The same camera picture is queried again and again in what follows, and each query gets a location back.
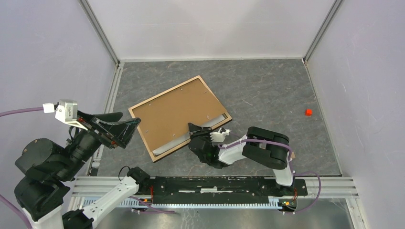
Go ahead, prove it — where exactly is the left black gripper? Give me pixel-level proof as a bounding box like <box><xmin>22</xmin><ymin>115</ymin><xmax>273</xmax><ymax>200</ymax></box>
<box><xmin>59</xmin><ymin>107</ymin><xmax>143</xmax><ymax>178</ymax></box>

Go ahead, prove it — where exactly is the brown cardboard backing board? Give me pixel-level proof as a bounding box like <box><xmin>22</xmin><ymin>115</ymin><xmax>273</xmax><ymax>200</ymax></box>
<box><xmin>133</xmin><ymin>79</ymin><xmax>228</xmax><ymax>152</ymax></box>

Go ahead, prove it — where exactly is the wooden picture frame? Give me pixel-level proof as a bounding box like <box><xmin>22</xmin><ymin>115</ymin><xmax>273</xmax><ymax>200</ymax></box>
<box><xmin>128</xmin><ymin>75</ymin><xmax>233</xmax><ymax>163</ymax></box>

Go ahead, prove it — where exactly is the landscape photo print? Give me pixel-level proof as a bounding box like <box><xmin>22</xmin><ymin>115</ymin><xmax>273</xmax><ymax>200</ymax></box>
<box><xmin>152</xmin><ymin>115</ymin><xmax>226</xmax><ymax>156</ymax></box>

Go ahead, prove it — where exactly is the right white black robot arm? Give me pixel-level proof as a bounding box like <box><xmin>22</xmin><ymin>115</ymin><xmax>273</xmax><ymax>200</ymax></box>
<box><xmin>188</xmin><ymin>123</ymin><xmax>295</xmax><ymax>195</ymax></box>

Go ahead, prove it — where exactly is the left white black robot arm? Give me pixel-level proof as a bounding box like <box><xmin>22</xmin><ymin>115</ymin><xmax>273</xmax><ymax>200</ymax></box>
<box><xmin>14</xmin><ymin>108</ymin><xmax>150</xmax><ymax>229</ymax></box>

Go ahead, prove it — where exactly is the red cube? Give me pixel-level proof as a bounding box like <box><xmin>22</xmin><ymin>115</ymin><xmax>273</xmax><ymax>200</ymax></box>
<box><xmin>305</xmin><ymin>109</ymin><xmax>313</xmax><ymax>116</ymax></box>

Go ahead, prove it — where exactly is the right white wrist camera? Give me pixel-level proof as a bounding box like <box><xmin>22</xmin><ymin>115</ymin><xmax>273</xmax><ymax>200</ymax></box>
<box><xmin>209</xmin><ymin>127</ymin><xmax>231</xmax><ymax>143</ymax></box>

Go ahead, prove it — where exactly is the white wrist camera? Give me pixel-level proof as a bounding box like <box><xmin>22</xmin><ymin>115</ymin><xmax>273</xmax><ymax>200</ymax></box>
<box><xmin>43</xmin><ymin>100</ymin><xmax>88</xmax><ymax>130</ymax></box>
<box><xmin>209</xmin><ymin>127</ymin><xmax>231</xmax><ymax>143</ymax></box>

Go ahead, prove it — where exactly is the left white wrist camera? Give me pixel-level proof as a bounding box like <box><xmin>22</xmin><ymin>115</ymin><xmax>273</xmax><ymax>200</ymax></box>
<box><xmin>43</xmin><ymin>100</ymin><xmax>88</xmax><ymax>130</ymax></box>

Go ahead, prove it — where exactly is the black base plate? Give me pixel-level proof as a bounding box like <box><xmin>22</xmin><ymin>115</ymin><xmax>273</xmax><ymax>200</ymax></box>
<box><xmin>137</xmin><ymin>176</ymin><xmax>308</xmax><ymax>204</ymax></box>

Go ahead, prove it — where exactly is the aluminium rail frame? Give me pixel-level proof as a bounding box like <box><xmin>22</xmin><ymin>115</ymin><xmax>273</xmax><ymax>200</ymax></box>
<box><xmin>62</xmin><ymin>61</ymin><xmax>368</xmax><ymax>229</ymax></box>

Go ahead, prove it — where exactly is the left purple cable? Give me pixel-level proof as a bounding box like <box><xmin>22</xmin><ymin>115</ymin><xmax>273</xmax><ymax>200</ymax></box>
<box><xmin>0</xmin><ymin>106</ymin><xmax>178</xmax><ymax>229</ymax></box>

